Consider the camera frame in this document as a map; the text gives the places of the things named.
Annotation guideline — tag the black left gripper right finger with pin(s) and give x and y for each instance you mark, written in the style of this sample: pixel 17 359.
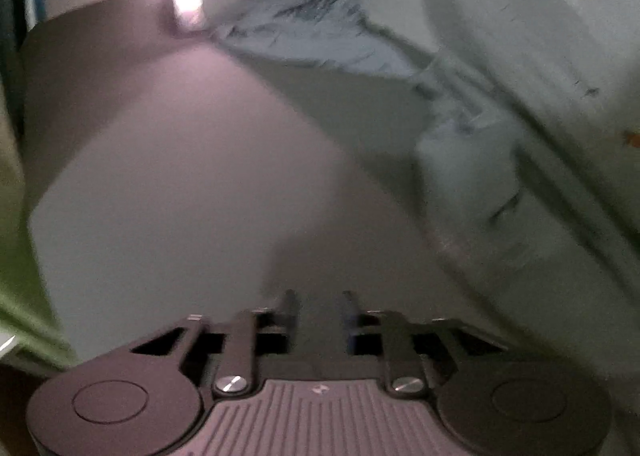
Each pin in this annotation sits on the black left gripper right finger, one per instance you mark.
pixel 414 357

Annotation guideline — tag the green cloth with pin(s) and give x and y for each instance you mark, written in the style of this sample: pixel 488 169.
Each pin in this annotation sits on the green cloth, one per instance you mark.
pixel 26 312

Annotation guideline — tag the blue patterned white cloth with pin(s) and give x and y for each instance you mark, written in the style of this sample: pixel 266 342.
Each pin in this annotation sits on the blue patterned white cloth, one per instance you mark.
pixel 331 34

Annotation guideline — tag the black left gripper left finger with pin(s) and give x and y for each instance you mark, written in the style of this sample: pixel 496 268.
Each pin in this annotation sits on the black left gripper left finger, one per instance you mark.
pixel 223 357

